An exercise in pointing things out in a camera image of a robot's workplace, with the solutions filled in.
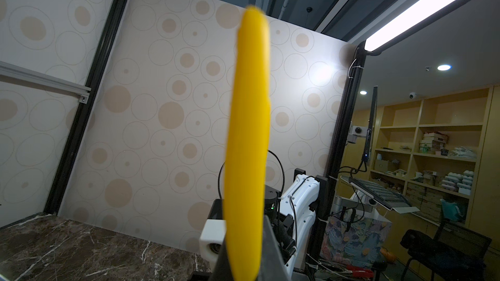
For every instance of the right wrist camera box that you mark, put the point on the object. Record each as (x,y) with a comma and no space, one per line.
(211,239)

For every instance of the diagonal aluminium rail left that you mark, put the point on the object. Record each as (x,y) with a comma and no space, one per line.
(33,77)

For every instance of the black office chair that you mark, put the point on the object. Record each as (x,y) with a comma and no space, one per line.
(454,253)

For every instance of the ceiling light strip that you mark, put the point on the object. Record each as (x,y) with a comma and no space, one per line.
(415,14)

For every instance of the wooden shelving unit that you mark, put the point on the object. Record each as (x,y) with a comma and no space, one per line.
(441,148)

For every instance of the colourful patterned bag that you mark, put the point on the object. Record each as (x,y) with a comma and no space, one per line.
(359,244)

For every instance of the tilted keyboard tray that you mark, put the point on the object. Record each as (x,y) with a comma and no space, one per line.
(390,200)

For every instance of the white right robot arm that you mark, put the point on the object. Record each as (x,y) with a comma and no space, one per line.
(298,200)

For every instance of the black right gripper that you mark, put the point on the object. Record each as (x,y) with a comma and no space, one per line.
(240,253)

